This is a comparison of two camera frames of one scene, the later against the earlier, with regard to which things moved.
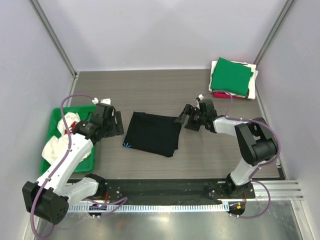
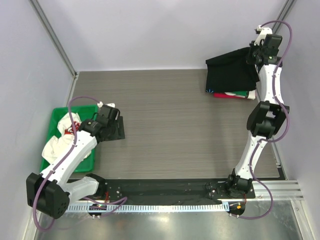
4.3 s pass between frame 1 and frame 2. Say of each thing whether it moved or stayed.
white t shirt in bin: stayed
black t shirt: moved
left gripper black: stayed
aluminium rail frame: stayed
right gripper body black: moved
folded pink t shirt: stayed
